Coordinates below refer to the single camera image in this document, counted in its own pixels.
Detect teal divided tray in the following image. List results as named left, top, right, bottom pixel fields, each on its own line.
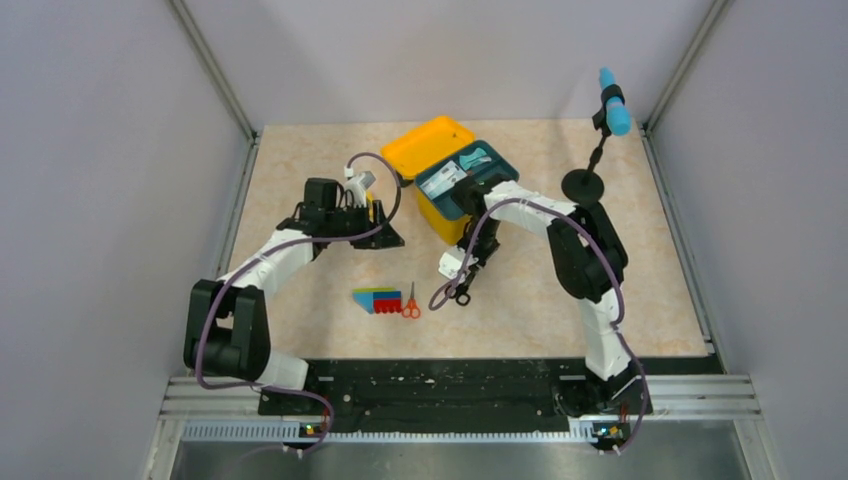
left=414, top=140, right=520, bottom=220

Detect light blue plaster strip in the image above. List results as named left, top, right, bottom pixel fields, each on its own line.
left=460, top=156, right=492, bottom=174

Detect black handled scissors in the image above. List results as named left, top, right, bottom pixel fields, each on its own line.
left=444, top=267, right=475, bottom=306

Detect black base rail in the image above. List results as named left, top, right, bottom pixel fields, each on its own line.
left=258, top=358, right=652, bottom=434

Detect white blue wipe sachets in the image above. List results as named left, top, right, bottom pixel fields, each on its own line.
left=420, top=161, right=467, bottom=199

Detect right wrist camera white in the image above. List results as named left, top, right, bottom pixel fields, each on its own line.
left=438, top=246, right=477, bottom=282

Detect blue microphone on stand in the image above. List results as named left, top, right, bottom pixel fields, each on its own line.
left=561, top=67, right=632, bottom=205

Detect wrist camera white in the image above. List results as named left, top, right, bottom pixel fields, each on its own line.
left=343, top=167, right=375, bottom=207
left=438, top=246, right=477, bottom=282

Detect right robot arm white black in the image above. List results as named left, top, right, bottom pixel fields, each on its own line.
left=430, top=176, right=639, bottom=412

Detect yellow plastic medicine box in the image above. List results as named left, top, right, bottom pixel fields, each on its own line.
left=380, top=115, right=519, bottom=247

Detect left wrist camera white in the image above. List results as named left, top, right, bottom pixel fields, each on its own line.
left=343, top=167, right=375, bottom=207

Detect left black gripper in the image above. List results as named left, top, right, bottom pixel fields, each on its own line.
left=326, top=199, right=404, bottom=249

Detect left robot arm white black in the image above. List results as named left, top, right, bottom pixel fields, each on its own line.
left=183, top=171, right=405, bottom=414

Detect colourful stacked card pack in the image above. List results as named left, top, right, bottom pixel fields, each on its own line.
left=352, top=288, right=404, bottom=314

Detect orange handled scissors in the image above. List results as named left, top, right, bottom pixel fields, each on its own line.
left=401, top=282, right=421, bottom=319

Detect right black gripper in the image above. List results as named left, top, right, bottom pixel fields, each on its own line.
left=454, top=218, right=501, bottom=274

